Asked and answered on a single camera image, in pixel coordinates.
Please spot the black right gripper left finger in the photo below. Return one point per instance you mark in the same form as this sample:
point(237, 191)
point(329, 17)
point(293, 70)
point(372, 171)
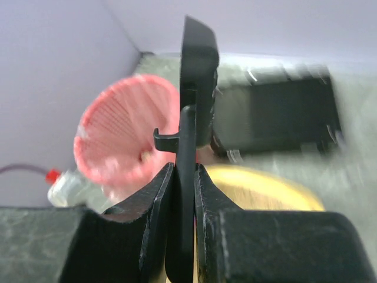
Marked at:
point(125, 244)

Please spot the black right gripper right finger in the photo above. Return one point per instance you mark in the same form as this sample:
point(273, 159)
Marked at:
point(244, 245)

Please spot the yellow litter box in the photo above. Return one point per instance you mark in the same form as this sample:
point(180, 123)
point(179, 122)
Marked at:
point(256, 190)

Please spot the black litter scoop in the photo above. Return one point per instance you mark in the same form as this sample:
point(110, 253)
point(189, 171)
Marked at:
point(175, 202)

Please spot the red waste basket with liner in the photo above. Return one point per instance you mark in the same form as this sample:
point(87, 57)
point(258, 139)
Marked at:
point(114, 143)

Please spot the black carrying case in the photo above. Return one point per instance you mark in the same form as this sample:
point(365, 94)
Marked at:
point(275, 113)

